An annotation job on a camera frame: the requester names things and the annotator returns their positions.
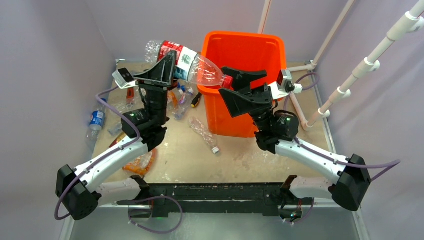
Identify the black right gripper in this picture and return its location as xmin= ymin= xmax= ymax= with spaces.
xmin=219 ymin=67 xmax=274 ymax=133

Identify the large clear plastic bottle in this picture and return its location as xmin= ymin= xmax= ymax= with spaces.
xmin=188 ymin=117 xmax=221 ymax=155

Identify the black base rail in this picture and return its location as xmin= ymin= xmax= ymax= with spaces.
xmin=117 ymin=176 xmax=304 ymax=222

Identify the small clear white-cap bottle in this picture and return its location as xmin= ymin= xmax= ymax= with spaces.
xmin=173 ymin=88 xmax=195 ymax=121

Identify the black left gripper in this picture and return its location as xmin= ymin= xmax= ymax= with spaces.
xmin=133 ymin=50 xmax=181 ymax=128

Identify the red adjustable wrench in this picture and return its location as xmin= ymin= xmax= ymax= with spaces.
xmin=126 ymin=87 xmax=135 ymax=103

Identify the crushed orange label bottle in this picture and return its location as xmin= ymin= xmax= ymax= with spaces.
xmin=122 ymin=149 xmax=158 ymax=176

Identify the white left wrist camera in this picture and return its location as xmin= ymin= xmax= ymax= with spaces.
xmin=112 ymin=67 xmax=137 ymax=90

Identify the white pvc pipe frame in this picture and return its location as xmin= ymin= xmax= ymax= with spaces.
xmin=257 ymin=0 xmax=424 ymax=132

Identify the red label cola bottle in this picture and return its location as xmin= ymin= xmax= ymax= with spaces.
xmin=145 ymin=40 xmax=233 ymax=89

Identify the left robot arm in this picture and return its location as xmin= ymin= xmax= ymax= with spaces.
xmin=54 ymin=50 xmax=177 ymax=221

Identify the orange label clear bottle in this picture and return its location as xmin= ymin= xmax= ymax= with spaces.
xmin=167 ymin=90 xmax=179 ymax=112

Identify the orange plastic bin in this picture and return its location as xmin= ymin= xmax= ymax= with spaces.
xmin=198 ymin=31 xmax=287 ymax=138

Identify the pepsi label bottle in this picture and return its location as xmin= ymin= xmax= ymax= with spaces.
xmin=85 ymin=101 xmax=106 ymax=150

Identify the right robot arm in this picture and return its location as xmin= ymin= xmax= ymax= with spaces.
xmin=219 ymin=66 xmax=372 ymax=212

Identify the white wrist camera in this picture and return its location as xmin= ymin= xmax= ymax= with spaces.
xmin=112 ymin=67 xmax=137 ymax=90
xmin=269 ymin=69 xmax=303 ymax=100

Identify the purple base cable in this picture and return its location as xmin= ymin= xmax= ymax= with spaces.
xmin=127 ymin=194 xmax=185 ymax=235

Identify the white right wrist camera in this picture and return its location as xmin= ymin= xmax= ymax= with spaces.
xmin=269 ymin=69 xmax=303 ymax=100

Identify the yellow black screwdriver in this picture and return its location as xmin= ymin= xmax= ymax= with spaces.
xmin=190 ymin=92 xmax=203 ymax=108

